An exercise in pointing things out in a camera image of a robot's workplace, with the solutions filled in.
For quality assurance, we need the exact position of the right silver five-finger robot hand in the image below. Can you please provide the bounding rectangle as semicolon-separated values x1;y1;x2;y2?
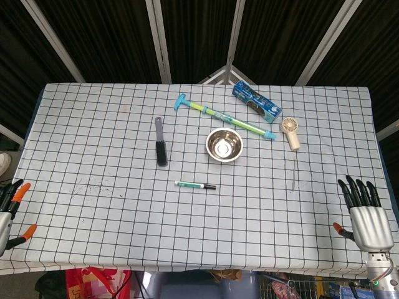
332;174;394;252

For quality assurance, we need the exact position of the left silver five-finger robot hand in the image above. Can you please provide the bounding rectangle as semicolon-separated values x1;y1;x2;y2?
0;179;38;257

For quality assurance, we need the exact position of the white green marker pen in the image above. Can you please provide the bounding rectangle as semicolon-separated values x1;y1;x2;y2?
174;180;205;190

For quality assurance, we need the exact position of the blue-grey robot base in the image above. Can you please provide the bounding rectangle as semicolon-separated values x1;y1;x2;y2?
149;270;259;299

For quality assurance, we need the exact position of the white shoe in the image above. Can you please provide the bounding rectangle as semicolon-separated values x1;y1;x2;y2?
0;152;12;177

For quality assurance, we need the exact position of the red plastic bag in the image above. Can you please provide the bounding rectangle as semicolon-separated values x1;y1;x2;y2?
65;267;132;299

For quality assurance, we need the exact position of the white black checkered tablecloth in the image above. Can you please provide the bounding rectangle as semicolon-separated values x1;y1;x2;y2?
0;82;399;280

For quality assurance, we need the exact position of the beige handheld fan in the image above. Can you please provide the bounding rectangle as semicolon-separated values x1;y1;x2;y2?
279;116;301;152

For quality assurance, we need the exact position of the brown paper bag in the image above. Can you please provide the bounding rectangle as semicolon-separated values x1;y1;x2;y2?
209;269;243;282

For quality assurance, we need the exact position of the stainless steel bowl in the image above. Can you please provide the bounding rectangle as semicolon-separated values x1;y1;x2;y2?
205;127;244;163

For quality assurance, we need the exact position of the blue cardboard box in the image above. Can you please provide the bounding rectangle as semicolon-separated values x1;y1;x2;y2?
231;80;282;123

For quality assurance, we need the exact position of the green blue water pump toy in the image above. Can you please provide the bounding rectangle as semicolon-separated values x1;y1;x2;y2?
173;93;277;141

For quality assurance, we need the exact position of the grey black right arm cable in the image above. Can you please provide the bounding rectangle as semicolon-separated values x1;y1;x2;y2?
369;254;395;283

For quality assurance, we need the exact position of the white metal frame beam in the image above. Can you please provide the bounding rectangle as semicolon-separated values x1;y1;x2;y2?
376;116;399;141
20;0;85;83
0;123;25;147
223;0;247;84
294;0;364;85
145;0;172;84

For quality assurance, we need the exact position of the thin grey fan strap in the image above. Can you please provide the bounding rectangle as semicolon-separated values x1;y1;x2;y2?
290;152;297;191

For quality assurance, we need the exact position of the wire mesh basket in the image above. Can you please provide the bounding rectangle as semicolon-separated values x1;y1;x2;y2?
258;271;372;299

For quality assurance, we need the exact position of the black brush grey handle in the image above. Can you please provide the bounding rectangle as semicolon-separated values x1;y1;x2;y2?
155;116;168;166

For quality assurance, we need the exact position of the white triangular frame joint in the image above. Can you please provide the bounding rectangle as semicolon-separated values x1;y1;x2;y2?
198;64;257;85

